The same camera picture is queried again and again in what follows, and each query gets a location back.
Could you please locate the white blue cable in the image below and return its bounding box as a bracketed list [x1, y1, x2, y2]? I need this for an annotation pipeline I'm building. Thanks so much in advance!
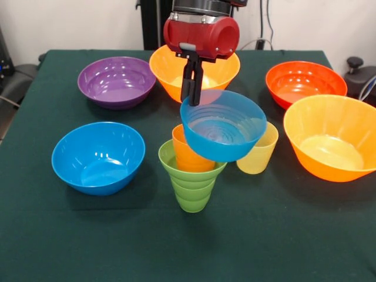
[358, 75, 376, 101]

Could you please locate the round blue plastic bowl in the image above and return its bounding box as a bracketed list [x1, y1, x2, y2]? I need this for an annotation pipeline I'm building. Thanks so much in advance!
[51, 122, 146, 197]

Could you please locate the large orange plastic bowl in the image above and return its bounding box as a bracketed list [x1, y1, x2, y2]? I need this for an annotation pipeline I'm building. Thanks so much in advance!
[283, 94, 376, 183]
[149, 45, 241, 104]

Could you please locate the thin black wall cable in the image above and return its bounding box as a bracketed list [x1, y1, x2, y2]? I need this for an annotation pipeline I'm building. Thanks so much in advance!
[266, 0, 275, 41]

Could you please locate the black computer case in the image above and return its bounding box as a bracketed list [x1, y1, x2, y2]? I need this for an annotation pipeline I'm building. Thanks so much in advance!
[0, 28, 15, 92]

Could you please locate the green plastic bowl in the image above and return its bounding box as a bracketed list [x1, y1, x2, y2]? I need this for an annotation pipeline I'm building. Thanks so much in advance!
[158, 139, 229, 186]

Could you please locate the purple plastic bowl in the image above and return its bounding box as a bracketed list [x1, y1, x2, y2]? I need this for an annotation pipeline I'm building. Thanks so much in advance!
[77, 56, 157, 111]

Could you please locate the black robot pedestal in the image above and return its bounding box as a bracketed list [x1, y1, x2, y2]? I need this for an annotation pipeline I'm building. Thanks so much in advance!
[136, 0, 239, 51]

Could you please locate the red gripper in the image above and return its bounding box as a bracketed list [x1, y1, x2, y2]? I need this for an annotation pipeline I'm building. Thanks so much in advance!
[163, 16, 240, 107]

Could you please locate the green plastic cup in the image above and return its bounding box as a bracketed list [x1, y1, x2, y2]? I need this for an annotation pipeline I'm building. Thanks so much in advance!
[173, 176, 217, 213]

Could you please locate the orange plastic cup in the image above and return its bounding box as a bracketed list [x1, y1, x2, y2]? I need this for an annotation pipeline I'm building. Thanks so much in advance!
[172, 123, 217, 173]

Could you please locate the black chair with knob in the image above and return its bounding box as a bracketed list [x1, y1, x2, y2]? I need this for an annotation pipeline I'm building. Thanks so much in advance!
[344, 56, 376, 107]

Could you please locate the black office chair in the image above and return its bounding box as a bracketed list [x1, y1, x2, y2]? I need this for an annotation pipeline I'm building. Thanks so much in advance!
[0, 52, 48, 142]

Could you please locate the dark green tablecloth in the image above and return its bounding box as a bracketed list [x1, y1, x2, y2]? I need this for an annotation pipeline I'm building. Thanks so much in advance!
[0, 49, 376, 282]

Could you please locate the shallow translucent blue bowl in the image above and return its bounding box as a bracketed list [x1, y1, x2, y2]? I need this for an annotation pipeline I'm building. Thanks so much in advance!
[180, 89, 268, 163]

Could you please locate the red plastic bowl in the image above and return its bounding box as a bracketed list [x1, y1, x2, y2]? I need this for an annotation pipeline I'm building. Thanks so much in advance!
[265, 61, 348, 111]

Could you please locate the black wall cable with plug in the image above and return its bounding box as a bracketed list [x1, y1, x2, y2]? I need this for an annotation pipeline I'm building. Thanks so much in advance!
[256, 0, 266, 50]

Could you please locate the yellow plastic cup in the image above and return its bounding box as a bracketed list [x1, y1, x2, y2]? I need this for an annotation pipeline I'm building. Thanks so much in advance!
[236, 122, 279, 176]

